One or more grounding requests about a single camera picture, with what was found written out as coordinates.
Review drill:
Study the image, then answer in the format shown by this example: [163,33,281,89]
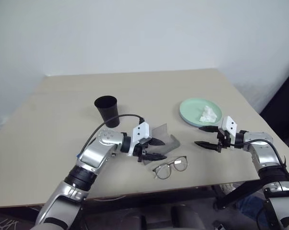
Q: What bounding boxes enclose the dark grey rounded shape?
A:
[170,205,205,230]

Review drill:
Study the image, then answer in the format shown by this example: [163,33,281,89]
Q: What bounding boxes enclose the black table leg brace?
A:
[213,178,265,210]

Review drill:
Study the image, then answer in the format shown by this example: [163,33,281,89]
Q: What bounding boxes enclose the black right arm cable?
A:
[230,140,289,190]

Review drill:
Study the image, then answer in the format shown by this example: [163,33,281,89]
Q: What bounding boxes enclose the grey cleaning cloth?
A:
[141,123,181,166]

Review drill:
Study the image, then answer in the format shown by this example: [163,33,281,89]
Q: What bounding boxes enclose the black plastic cup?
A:
[94,95,121,128]

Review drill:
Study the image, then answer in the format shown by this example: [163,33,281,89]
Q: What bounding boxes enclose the mint green plate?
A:
[179,98,223,126]

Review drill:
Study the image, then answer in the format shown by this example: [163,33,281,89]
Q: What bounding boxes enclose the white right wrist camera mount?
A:
[220,115,239,145]

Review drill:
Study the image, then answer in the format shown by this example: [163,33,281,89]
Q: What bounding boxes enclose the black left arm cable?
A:
[76,114,145,159]

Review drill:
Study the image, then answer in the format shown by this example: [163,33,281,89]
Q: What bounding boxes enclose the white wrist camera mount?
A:
[127,122,151,158]
[220,115,239,145]

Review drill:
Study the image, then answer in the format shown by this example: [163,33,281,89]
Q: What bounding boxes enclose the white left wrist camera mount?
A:
[127,122,151,158]

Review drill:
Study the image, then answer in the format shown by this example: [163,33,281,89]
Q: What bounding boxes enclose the light blue plate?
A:
[179,112,207,128]

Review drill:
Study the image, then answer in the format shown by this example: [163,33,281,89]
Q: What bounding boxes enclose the crumpled white tissue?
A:
[198,104,218,122]

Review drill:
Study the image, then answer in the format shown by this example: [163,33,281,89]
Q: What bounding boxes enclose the white shoe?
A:
[218,183,235,194]

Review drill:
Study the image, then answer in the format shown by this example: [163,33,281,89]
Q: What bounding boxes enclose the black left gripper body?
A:
[134,138,153,163]

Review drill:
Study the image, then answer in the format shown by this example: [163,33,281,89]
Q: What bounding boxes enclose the thin white cable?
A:
[88,195,127,202]

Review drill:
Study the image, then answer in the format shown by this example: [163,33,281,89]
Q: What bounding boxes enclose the thin-framed round eyeglasses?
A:
[152,155,188,180]

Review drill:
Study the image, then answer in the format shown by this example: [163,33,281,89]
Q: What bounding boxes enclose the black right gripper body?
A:
[216,128,231,153]

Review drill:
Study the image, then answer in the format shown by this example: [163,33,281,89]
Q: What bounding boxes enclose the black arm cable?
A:
[230,140,289,190]
[76,114,145,159]

